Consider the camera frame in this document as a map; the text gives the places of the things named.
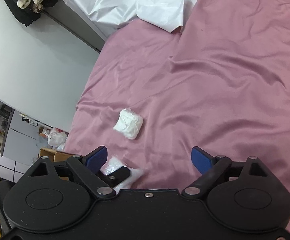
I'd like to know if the clear plastic bag of cotton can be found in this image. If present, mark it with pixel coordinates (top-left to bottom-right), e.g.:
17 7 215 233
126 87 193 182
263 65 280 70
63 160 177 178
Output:
102 156 143 193

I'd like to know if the brown cardboard box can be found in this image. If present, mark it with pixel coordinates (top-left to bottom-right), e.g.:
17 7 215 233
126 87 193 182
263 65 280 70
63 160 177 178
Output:
39 148 72 181

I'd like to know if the white soft bundle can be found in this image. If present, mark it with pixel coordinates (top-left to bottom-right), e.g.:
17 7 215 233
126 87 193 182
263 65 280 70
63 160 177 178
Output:
113 108 144 140

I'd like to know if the white plastic bag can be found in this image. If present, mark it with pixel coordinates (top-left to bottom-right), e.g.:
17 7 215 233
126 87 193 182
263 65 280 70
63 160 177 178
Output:
47 128 67 151

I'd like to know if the pink bed sheet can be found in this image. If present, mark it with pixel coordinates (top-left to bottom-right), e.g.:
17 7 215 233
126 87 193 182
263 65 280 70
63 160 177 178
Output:
63 0 290 235

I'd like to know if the grey door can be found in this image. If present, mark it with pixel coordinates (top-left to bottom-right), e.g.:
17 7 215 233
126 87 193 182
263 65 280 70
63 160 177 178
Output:
44 11 105 53

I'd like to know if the white crumpled cover sheet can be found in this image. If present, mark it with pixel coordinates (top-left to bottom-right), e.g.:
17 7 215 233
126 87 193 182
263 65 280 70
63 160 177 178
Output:
63 0 197 40

